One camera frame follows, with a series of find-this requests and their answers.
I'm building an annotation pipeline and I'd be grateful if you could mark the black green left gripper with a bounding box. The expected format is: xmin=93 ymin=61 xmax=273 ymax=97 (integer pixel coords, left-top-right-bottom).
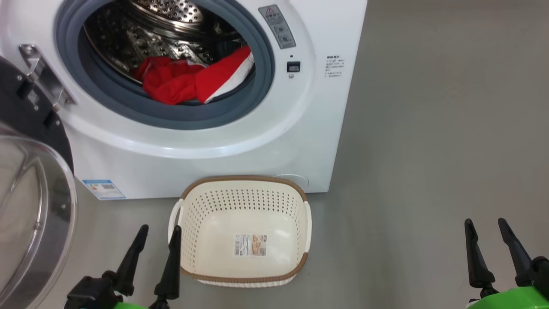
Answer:
xmin=64 ymin=224 xmax=182 ymax=309

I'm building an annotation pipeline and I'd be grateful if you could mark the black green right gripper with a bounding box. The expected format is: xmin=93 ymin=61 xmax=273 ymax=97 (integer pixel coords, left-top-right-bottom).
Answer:
xmin=465 ymin=218 xmax=549 ymax=309

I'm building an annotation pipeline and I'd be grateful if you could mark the round black glass washer door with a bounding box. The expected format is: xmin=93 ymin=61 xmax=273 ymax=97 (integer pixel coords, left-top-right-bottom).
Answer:
xmin=0 ymin=56 xmax=78 ymax=309

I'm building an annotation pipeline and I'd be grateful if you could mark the red and white garment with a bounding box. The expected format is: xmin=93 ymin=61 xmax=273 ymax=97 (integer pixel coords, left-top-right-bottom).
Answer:
xmin=132 ymin=45 xmax=256 ymax=106

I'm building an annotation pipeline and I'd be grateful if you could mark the cream perforated laundry basket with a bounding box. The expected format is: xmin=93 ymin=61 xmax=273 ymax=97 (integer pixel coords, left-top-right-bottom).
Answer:
xmin=168 ymin=175 xmax=312 ymax=288

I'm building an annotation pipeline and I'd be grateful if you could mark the white washing machine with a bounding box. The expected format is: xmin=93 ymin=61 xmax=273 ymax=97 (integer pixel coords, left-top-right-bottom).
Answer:
xmin=0 ymin=0 xmax=368 ymax=201

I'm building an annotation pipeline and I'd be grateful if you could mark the metal door hinge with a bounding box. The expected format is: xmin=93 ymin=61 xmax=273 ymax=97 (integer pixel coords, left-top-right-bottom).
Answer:
xmin=18 ymin=44 xmax=77 ymax=113

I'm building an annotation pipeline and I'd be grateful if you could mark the blue energy label sticker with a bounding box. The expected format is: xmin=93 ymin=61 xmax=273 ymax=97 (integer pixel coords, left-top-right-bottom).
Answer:
xmin=82 ymin=179 xmax=127 ymax=200

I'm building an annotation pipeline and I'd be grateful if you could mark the round white filter cover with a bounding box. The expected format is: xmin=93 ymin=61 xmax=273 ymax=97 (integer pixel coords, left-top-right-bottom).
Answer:
xmin=272 ymin=173 xmax=309 ymax=190

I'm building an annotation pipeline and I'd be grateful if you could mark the perforated steel drum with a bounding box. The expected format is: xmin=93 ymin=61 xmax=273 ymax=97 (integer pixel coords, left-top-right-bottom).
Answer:
xmin=83 ymin=0 xmax=251 ymax=86

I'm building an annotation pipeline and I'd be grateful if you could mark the printed text notice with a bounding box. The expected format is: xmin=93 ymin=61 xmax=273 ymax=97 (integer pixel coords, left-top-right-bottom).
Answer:
xmin=325 ymin=55 xmax=345 ymax=78

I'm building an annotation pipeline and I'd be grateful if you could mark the grey warning sticker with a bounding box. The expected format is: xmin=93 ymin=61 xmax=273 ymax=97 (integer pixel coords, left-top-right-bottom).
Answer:
xmin=258 ymin=4 xmax=297 ymax=50

